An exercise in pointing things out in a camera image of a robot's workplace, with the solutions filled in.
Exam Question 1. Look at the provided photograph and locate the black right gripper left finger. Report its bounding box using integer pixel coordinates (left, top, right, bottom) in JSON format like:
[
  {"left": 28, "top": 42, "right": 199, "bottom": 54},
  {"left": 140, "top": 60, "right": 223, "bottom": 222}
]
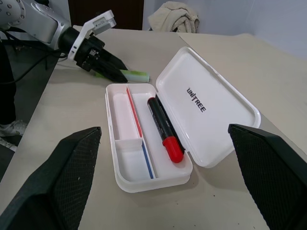
[{"left": 0, "top": 126, "right": 102, "bottom": 230}]

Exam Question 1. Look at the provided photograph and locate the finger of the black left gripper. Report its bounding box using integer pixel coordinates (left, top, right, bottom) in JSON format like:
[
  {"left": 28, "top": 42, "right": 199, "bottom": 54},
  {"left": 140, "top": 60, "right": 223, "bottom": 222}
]
[
  {"left": 92, "top": 59, "right": 128, "bottom": 83},
  {"left": 97, "top": 49, "right": 130, "bottom": 71}
]

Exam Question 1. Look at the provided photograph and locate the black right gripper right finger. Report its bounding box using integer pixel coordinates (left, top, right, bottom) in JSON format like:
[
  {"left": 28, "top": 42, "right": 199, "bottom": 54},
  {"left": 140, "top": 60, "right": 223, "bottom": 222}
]
[{"left": 227, "top": 123, "right": 307, "bottom": 230}]

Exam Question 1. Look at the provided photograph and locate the green and white marker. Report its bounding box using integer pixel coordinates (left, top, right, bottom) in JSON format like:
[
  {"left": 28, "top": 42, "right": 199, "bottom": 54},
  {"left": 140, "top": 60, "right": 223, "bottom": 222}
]
[{"left": 93, "top": 69, "right": 151, "bottom": 83}]

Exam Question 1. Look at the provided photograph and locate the red capped black marker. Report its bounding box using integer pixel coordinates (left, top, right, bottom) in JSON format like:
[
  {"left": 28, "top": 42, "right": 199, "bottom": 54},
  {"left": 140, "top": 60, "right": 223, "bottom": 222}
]
[{"left": 146, "top": 94, "right": 186, "bottom": 164}]

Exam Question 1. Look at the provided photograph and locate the white plastic pencil case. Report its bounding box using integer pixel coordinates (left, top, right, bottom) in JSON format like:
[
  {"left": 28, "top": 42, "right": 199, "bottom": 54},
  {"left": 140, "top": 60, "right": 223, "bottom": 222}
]
[{"left": 105, "top": 46, "right": 262, "bottom": 194}]

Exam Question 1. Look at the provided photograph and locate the dark brown door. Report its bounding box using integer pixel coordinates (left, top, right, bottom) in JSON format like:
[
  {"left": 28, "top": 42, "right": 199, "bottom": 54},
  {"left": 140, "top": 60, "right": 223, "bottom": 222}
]
[{"left": 68, "top": 0, "right": 145, "bottom": 31}]

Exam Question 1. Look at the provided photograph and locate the white sneaker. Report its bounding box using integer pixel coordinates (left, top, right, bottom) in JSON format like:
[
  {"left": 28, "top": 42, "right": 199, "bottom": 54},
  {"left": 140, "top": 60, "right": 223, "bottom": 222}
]
[
  {"left": 0, "top": 137, "right": 18, "bottom": 152},
  {"left": 0, "top": 120, "right": 28, "bottom": 138}
]

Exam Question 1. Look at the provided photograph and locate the beige crumpled cloth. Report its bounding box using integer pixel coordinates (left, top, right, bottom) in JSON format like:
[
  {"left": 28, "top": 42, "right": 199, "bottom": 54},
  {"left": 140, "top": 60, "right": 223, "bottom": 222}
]
[{"left": 147, "top": 0, "right": 201, "bottom": 34}]

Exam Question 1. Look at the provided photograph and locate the person's black trouser leg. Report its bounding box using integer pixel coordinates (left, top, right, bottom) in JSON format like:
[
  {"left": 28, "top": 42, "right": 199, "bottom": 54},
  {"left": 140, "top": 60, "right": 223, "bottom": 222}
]
[{"left": 0, "top": 43, "right": 17, "bottom": 126}]

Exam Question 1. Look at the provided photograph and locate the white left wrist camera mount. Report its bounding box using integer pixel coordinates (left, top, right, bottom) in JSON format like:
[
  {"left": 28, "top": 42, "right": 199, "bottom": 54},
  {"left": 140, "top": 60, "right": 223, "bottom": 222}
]
[{"left": 67, "top": 10, "right": 117, "bottom": 64}]

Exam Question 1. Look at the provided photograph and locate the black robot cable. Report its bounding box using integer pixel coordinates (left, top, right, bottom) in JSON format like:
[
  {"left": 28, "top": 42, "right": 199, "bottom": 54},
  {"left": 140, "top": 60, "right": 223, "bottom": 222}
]
[{"left": 0, "top": 25, "right": 71, "bottom": 85}]

